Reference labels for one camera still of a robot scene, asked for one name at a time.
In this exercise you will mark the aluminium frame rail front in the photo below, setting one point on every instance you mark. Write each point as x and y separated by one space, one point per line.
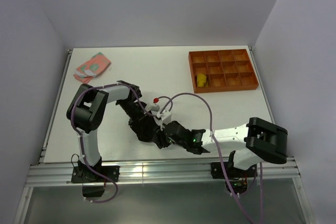
151 172

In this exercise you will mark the yellow sock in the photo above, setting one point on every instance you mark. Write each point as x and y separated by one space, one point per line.
201 81

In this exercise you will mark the pink green patterned socks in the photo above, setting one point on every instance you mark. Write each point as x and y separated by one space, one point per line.
92 68

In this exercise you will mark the aluminium side rail right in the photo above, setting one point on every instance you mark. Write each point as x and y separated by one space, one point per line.
270 108

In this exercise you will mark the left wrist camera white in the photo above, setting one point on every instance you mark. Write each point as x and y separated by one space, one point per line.
153 108

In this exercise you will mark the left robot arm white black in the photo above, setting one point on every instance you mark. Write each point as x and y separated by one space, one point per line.
87 109

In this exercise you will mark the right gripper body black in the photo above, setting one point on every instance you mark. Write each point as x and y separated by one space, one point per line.
166 141

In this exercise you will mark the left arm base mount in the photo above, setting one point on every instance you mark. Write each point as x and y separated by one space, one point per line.
94 179

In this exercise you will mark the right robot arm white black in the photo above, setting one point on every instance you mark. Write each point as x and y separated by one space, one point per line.
248 144

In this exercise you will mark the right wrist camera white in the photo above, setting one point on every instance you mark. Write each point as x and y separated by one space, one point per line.
163 118

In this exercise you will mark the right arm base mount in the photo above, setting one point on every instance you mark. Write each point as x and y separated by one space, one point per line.
240 180

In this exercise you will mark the black sock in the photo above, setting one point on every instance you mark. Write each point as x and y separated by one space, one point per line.
147 131

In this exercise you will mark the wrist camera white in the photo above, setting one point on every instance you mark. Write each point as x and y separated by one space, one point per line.
153 108
163 118

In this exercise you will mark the orange compartment tray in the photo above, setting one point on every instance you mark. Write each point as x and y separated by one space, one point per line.
226 70

